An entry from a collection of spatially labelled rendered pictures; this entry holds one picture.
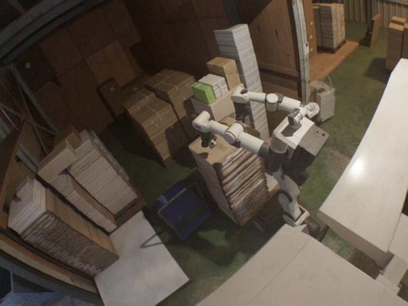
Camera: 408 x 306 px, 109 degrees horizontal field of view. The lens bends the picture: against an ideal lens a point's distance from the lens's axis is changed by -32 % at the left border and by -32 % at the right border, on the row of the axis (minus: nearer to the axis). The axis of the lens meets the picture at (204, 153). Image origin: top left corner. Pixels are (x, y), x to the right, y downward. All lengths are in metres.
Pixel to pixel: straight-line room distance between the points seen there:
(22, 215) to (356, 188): 2.27
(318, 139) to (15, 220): 2.49
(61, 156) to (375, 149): 2.38
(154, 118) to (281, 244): 2.73
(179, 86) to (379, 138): 2.75
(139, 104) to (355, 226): 3.23
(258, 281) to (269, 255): 0.05
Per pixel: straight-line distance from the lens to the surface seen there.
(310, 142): 1.26
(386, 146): 0.62
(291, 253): 0.40
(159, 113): 3.00
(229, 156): 1.59
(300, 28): 2.02
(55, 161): 2.39
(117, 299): 2.75
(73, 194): 2.62
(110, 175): 2.85
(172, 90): 3.02
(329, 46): 5.95
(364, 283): 0.40
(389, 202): 0.51
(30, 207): 2.15
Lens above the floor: 2.24
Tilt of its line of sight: 42 degrees down
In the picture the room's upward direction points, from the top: 24 degrees counter-clockwise
